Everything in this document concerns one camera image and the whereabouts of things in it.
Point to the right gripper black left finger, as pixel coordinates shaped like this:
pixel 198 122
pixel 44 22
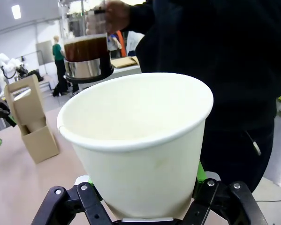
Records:
pixel 84 206

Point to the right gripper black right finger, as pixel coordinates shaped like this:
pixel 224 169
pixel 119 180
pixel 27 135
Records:
pixel 224 206

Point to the brown cardboard cup carrier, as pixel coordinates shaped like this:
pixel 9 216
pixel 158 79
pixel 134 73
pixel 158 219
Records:
pixel 34 105

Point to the white paper cup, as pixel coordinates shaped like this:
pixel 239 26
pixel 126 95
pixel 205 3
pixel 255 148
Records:
pixel 140 152

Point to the glass french press with coffee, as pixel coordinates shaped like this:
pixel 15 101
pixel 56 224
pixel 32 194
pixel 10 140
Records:
pixel 86 50

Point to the person's right forearm black sleeve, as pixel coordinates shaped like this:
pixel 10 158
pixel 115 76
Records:
pixel 140 14

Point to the person's right hand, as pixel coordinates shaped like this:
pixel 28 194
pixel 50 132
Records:
pixel 118 14

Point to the background person in green shirt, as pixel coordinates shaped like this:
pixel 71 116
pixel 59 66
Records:
pixel 59 61

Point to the rectangular ceiling light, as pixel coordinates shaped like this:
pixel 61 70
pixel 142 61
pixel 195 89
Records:
pixel 15 10

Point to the person's torso black hoodie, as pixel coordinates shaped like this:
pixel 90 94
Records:
pixel 213 70

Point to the flat brown cardboard box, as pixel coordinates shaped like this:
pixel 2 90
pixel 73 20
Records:
pixel 123 61

